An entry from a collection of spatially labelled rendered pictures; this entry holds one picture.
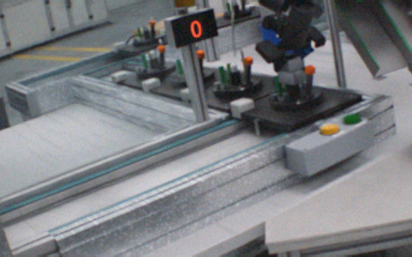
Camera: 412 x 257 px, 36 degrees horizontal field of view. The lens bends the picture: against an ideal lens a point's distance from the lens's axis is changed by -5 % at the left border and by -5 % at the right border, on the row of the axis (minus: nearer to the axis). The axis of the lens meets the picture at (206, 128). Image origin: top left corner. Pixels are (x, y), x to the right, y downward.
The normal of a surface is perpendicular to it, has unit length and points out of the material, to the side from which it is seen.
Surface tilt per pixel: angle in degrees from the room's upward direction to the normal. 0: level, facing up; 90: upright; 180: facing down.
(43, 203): 90
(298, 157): 90
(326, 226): 0
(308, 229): 0
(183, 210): 90
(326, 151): 90
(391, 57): 45
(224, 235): 0
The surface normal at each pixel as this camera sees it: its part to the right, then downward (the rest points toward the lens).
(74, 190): 0.53, 0.17
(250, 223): -0.19, -0.93
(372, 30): 0.14, -0.51
